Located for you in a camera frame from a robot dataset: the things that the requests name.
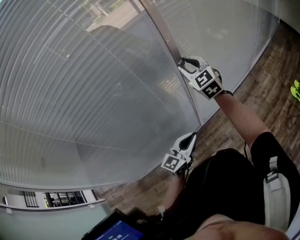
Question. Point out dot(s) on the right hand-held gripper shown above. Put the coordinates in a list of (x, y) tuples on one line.
[(207, 82)]

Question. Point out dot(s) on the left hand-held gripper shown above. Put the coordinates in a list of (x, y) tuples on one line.
[(174, 162)]

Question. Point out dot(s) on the frosted striped glass wall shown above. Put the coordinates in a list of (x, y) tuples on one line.
[(70, 93)]

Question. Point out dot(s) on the person's left forearm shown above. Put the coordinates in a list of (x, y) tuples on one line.
[(173, 192)]

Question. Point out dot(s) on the person's right forearm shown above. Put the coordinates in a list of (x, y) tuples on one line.
[(239, 117)]

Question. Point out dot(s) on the person's black shirt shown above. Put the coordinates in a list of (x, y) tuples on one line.
[(234, 187)]

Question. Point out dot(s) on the black tablet with blue screen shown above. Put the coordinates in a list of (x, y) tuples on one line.
[(117, 230)]

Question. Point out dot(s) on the frosted glass panel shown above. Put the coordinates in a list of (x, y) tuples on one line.
[(47, 225)]

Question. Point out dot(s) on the grey metal window frame post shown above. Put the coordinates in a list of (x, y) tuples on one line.
[(173, 47)]

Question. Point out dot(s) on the black chest mount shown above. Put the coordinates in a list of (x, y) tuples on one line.
[(145, 216)]

